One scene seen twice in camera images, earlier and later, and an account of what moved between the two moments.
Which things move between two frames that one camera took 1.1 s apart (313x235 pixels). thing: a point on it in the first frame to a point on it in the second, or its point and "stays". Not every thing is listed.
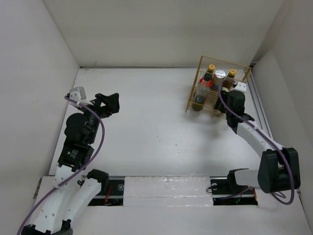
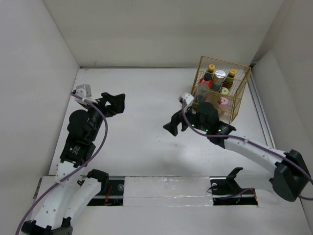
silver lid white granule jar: [219, 76] stays
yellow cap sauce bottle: [228, 82] stays
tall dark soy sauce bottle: [202, 92] stays
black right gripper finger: [219, 105] to [172, 127]
